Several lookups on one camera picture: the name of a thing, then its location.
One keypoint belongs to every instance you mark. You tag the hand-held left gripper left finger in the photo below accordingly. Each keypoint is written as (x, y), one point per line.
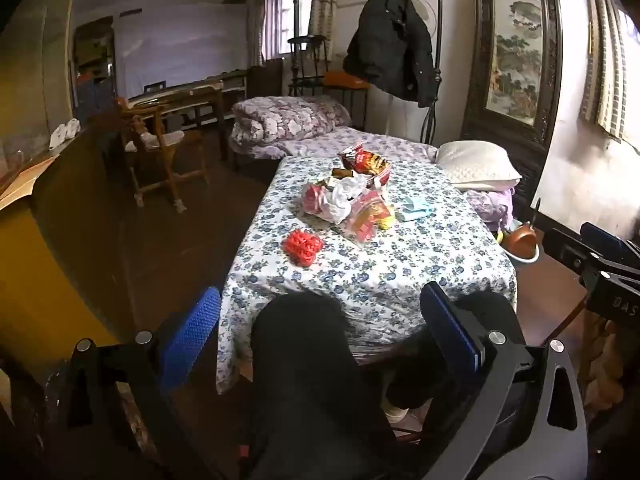
(192, 340)

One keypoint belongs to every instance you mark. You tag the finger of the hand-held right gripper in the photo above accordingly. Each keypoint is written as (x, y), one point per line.
(565, 250)
(602, 240)

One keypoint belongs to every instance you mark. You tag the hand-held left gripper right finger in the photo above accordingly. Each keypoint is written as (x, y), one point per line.
(452, 330)

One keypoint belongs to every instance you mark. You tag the light blue plastic basin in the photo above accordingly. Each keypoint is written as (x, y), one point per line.
(526, 258)

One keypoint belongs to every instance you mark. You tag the blue floral tablecloth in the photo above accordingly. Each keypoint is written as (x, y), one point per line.
(400, 270)

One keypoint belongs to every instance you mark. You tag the folded purple blanket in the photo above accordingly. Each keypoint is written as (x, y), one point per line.
(487, 207)

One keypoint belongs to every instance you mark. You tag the person's black trousers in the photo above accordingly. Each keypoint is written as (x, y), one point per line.
(300, 385)

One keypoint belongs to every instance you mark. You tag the white quilted pillow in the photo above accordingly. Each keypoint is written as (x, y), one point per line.
(475, 165)

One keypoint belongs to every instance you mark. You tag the light blue packet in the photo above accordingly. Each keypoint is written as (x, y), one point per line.
(412, 207)

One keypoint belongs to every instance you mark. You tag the clear bag of snacks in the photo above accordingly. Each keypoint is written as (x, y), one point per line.
(367, 217)

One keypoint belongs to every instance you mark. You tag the red foam fruit net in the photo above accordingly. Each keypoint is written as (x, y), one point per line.
(302, 247)

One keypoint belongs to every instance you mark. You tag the yellow cabinet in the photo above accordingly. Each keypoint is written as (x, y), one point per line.
(50, 260)

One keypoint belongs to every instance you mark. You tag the crumpled white plastic bag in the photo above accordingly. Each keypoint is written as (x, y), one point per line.
(340, 197)

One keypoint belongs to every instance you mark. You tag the striped curtain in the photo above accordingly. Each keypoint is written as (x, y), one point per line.
(605, 60)

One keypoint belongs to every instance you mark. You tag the red clear plastic packet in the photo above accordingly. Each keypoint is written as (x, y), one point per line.
(312, 199)

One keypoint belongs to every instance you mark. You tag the large red snack bag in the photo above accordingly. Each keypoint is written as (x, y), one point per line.
(365, 162)

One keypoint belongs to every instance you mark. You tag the purple floral bed sheet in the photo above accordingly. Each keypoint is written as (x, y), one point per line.
(380, 142)

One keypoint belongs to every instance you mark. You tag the white cloth on armchair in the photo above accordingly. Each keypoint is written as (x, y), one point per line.
(167, 138)

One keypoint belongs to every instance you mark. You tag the carved wooden screen with painting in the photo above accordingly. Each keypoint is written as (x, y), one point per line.
(515, 50)

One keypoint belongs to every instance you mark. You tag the wooden armchair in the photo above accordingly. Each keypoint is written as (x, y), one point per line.
(159, 125)

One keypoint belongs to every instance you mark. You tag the beige paper folder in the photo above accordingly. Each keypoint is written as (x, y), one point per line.
(25, 180)

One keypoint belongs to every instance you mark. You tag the folded floral quilt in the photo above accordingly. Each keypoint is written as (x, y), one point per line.
(290, 120)

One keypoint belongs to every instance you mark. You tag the white cloth bundle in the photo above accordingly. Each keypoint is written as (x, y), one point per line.
(65, 131)

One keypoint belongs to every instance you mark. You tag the long wooden desk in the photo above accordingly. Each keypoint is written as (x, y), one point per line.
(200, 91)

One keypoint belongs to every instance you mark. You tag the black jacket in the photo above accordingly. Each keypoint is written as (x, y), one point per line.
(390, 45)

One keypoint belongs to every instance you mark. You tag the flat orange box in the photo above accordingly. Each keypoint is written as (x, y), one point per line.
(345, 80)

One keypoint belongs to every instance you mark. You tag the white standing fan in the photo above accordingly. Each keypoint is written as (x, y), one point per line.
(427, 12)

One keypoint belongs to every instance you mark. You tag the cluttered dark shelf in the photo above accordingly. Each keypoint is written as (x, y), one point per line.
(92, 60)

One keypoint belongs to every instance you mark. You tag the black spindle chair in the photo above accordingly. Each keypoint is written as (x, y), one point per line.
(306, 41)

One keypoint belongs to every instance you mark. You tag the window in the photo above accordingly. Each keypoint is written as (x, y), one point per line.
(287, 15)

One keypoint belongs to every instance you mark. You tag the black metal bed frame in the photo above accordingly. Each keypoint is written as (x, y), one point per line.
(439, 45)

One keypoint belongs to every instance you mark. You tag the white wall sheet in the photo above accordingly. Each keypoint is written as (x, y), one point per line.
(185, 45)

